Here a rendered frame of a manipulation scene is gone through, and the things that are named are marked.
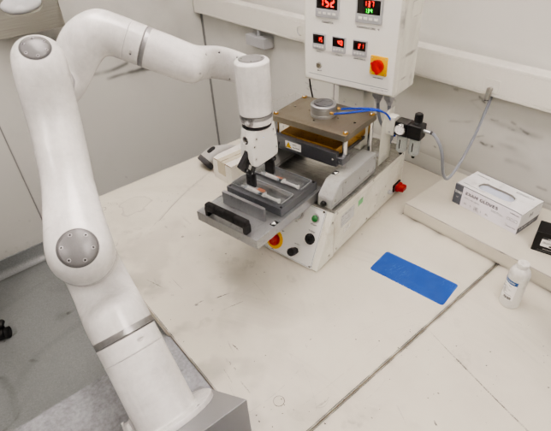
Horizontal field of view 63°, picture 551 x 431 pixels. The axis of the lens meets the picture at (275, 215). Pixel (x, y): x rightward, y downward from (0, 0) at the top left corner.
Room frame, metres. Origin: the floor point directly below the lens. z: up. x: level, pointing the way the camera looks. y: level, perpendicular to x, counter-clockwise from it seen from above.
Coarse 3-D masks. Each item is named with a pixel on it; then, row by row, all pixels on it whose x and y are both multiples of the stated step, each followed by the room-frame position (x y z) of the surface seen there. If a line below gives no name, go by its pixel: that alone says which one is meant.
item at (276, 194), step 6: (234, 180) 1.09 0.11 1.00; (240, 180) 1.09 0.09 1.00; (258, 180) 1.08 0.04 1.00; (246, 186) 1.06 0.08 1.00; (252, 186) 1.05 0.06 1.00; (258, 186) 1.05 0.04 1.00; (264, 186) 1.05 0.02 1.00; (270, 186) 1.05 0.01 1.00; (258, 192) 1.02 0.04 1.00; (264, 192) 1.02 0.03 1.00; (270, 192) 1.02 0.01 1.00; (276, 192) 1.02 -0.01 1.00; (282, 192) 1.01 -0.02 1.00; (288, 192) 1.01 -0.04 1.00; (270, 198) 0.99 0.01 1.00; (276, 198) 0.99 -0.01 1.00; (282, 198) 0.99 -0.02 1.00
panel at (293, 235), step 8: (312, 208) 1.05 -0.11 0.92; (304, 216) 1.06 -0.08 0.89; (320, 216) 1.03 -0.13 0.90; (288, 224) 1.07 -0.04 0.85; (296, 224) 1.06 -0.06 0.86; (304, 224) 1.04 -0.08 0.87; (312, 224) 1.03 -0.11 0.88; (320, 224) 1.02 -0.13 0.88; (280, 232) 1.08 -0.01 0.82; (288, 232) 1.06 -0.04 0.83; (296, 232) 1.05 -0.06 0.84; (304, 232) 1.03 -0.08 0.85; (312, 232) 1.02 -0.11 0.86; (320, 232) 1.01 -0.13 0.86; (280, 240) 1.06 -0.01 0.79; (288, 240) 1.05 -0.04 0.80; (296, 240) 1.03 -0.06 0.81; (304, 240) 1.02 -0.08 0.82; (272, 248) 1.06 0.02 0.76; (280, 248) 1.05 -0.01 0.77; (304, 248) 1.01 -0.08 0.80; (312, 248) 0.99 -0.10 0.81; (288, 256) 1.02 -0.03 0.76; (296, 256) 1.01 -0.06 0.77; (304, 256) 1.00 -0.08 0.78; (312, 256) 0.98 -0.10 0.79; (304, 264) 0.98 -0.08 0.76; (312, 264) 0.97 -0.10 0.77
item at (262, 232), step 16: (224, 192) 1.02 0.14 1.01; (224, 208) 1.01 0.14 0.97; (240, 208) 0.99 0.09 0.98; (256, 208) 0.95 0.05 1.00; (304, 208) 1.01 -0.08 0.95; (208, 224) 0.98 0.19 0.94; (224, 224) 0.93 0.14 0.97; (256, 224) 0.92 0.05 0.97; (240, 240) 0.90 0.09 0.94; (256, 240) 0.86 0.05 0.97
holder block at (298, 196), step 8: (256, 176) 1.12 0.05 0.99; (272, 184) 1.07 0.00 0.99; (280, 184) 1.07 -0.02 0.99; (312, 184) 1.06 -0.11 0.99; (232, 192) 1.07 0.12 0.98; (240, 192) 1.04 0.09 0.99; (248, 192) 1.04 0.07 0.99; (296, 192) 1.02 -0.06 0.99; (304, 192) 1.03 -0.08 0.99; (248, 200) 1.03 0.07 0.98; (256, 200) 1.01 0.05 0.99; (264, 200) 1.00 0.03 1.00; (296, 200) 1.00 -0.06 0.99; (272, 208) 0.97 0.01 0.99; (280, 208) 0.96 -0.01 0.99; (288, 208) 0.97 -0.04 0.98
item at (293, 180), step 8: (256, 168) 1.15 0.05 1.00; (264, 168) 1.15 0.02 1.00; (280, 168) 1.14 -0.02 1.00; (272, 176) 1.10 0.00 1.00; (280, 176) 1.10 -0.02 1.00; (288, 176) 1.10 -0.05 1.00; (296, 176) 1.09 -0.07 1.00; (288, 184) 1.06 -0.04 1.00; (296, 184) 1.05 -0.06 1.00; (304, 184) 1.05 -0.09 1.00
